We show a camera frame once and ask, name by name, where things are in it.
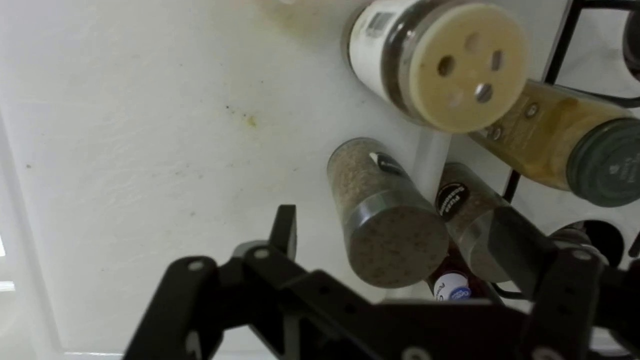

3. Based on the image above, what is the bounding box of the white stove cover board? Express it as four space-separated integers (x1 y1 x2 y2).
0 0 577 360

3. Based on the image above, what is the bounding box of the round gas burner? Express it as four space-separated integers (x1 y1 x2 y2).
620 7 640 66

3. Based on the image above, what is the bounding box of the black burner grate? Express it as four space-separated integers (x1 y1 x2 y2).
493 0 640 302

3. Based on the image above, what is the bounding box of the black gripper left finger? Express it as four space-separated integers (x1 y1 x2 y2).
122 202 325 360

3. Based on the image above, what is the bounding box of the small red bottle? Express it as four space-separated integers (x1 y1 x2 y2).
426 249 481 304

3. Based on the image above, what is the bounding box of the yellow spice bottle grey lid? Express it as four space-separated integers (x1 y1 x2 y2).
468 79 640 210

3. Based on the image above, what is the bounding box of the beige lid spice bottle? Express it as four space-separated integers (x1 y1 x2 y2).
344 0 530 136

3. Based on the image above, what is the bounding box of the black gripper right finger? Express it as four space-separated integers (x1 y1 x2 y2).
489 204 640 360

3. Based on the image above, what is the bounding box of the grey spice jar steel lid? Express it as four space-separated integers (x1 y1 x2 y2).
325 136 453 290

